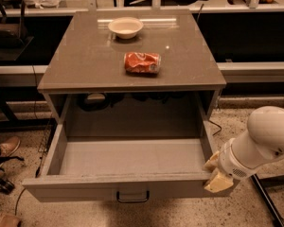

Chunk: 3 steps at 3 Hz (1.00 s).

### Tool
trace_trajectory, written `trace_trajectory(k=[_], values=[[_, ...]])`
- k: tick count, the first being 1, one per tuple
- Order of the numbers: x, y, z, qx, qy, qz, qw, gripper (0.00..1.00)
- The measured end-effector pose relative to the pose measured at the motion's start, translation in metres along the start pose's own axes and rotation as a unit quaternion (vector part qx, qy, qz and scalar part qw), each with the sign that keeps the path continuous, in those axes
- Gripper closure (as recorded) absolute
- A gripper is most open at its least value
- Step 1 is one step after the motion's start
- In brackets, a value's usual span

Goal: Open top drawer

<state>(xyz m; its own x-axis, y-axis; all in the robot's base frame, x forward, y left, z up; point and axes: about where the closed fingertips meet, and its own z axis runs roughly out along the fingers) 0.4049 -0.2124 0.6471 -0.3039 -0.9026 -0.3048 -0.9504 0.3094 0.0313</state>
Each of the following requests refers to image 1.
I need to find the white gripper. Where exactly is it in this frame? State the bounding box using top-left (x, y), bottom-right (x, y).
top-left (204, 138), bottom-right (259, 193)

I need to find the grey top drawer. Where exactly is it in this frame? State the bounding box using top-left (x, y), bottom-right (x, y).
top-left (22, 93), bottom-right (240, 204)

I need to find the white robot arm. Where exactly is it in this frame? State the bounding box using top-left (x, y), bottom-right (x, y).
top-left (204, 106), bottom-right (284, 193)

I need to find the grey drawer cabinet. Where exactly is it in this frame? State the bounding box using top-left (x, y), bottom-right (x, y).
top-left (36, 9), bottom-right (227, 125)

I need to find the black metal floor bar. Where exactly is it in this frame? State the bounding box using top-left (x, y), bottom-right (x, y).
top-left (250, 174), bottom-right (284, 227)

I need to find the crushed red soda can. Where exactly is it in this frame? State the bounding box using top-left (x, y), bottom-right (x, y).
top-left (124, 52), bottom-right (161, 74)

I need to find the white paper bowl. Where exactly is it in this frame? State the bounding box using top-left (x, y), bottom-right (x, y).
top-left (108, 17), bottom-right (144, 39)

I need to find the dark handbag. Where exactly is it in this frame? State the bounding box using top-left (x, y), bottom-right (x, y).
top-left (0, 2), bottom-right (27, 48)

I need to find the black floor cable right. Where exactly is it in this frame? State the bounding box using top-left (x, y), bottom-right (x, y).
top-left (207, 119), bottom-right (223, 137)

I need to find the black floor cable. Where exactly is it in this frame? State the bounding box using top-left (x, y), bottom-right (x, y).
top-left (14, 164), bottom-right (44, 218)
top-left (207, 119), bottom-right (223, 137)

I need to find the wire mesh basket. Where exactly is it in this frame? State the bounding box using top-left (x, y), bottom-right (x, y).
top-left (38, 118), bottom-right (57, 153)

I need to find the black floor cable left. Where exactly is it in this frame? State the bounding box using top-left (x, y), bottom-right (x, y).
top-left (14, 164), bottom-right (44, 218)

